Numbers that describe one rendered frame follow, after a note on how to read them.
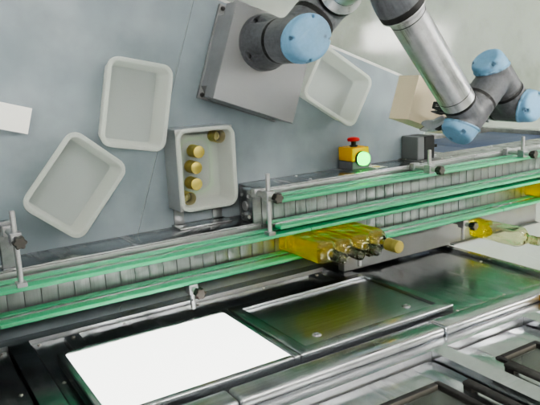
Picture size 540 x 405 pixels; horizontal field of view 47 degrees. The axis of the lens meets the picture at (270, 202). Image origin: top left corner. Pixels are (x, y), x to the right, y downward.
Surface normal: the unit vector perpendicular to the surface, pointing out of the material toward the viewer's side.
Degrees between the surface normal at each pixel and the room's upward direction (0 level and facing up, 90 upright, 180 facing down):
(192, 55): 0
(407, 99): 90
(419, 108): 0
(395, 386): 90
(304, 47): 8
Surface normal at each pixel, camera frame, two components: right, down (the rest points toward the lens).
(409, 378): -0.04, -0.98
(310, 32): 0.45, 0.26
